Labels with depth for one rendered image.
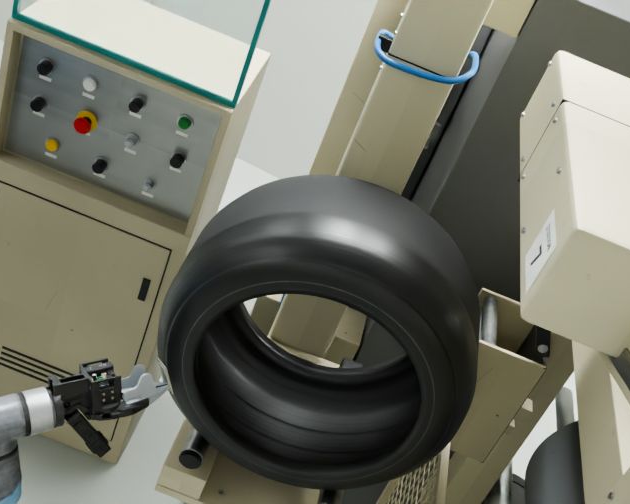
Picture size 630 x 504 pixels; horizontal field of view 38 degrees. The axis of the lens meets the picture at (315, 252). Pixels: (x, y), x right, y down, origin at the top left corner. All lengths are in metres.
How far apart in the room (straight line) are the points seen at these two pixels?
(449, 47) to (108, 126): 0.96
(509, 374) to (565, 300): 0.79
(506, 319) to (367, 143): 0.56
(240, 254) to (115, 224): 0.90
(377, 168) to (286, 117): 2.58
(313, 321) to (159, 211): 0.58
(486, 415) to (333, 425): 0.33
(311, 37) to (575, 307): 3.13
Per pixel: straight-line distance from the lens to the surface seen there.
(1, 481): 1.63
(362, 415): 1.93
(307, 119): 4.28
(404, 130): 1.71
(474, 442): 2.04
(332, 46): 4.13
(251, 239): 1.49
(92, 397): 1.61
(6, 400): 1.60
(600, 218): 1.13
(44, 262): 2.51
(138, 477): 2.91
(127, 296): 2.47
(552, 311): 1.14
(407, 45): 1.65
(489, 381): 1.92
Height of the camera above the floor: 2.24
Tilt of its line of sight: 34 degrees down
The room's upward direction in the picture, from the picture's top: 23 degrees clockwise
